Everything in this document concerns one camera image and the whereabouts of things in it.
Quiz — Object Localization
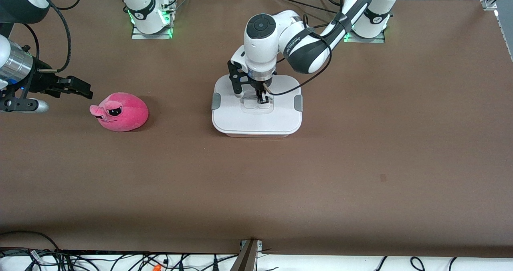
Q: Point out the white box lid grey clips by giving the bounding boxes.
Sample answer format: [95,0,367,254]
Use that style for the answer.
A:
[211,74,304,135]

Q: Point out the pink plush toy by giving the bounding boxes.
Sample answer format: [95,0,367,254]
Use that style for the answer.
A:
[89,92,149,132]

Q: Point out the pale pink plastic box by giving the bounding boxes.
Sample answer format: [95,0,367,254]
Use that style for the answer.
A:
[218,131,297,138]

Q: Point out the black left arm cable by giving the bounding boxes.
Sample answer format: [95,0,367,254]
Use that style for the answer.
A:
[263,0,349,96]

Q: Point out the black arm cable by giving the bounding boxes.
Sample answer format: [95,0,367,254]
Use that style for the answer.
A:
[18,0,83,73]
[263,0,349,96]

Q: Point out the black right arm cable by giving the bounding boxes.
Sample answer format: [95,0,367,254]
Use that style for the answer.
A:
[18,0,83,73]

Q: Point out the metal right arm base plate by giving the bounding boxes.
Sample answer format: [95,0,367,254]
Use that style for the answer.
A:
[131,22,174,40]

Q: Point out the long black table cable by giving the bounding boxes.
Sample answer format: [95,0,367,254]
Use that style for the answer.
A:
[273,0,341,14]

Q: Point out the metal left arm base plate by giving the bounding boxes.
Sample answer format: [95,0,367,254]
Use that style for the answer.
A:
[345,32,386,44]

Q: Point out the black looped floor cable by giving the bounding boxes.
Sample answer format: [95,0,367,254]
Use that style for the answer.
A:
[0,230,61,252]

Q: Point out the aluminium camera mount post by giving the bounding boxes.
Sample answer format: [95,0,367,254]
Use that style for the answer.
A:
[230,239,264,271]

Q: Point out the aluminium frame corner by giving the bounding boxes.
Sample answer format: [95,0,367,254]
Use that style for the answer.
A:
[482,0,513,61]

